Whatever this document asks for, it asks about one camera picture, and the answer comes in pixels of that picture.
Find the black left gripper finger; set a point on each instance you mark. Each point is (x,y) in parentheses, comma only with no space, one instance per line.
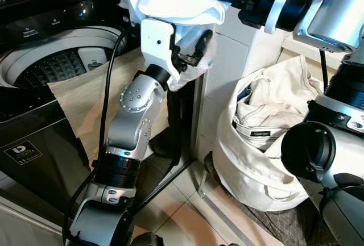
(205,44)

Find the white garment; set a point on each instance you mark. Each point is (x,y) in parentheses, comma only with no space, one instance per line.
(170,1)

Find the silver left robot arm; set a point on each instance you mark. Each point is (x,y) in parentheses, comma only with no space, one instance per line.
(128,126)

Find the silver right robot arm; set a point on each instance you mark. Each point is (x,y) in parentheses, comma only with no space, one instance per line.
(335,19)

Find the black top-load washing machine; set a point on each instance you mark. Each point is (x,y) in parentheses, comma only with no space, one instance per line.
(34,144)

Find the cream garment with black label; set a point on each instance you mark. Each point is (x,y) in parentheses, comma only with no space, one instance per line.
(267,107)

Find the white fabric laundry bag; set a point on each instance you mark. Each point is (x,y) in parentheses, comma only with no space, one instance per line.
(250,178)

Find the dark patterned floor mat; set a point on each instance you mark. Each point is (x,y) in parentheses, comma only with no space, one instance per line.
(284,229)

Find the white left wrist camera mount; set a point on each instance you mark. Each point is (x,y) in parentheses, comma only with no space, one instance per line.
(154,44)

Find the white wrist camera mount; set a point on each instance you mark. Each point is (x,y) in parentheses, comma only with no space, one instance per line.
(154,44)
(276,7)

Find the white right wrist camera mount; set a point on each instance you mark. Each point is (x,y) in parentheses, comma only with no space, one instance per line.
(276,7)

